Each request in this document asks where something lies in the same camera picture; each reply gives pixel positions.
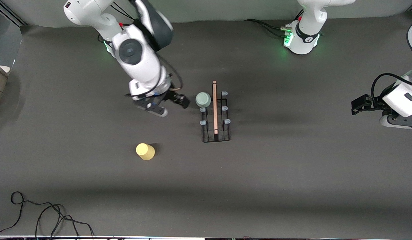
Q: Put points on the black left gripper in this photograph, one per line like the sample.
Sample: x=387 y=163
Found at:
x=373 y=102

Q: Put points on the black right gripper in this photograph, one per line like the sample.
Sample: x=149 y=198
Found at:
x=169 y=97

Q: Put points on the pale green plastic cup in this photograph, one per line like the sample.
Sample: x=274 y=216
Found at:
x=203 y=99

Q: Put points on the yellow plastic cup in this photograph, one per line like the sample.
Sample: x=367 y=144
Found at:
x=145 y=151

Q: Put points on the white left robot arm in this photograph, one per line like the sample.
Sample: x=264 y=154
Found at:
x=307 y=23

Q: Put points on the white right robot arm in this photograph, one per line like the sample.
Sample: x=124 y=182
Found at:
x=139 y=66

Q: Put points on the dark grey table cloth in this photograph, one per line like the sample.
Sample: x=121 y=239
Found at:
x=259 y=186

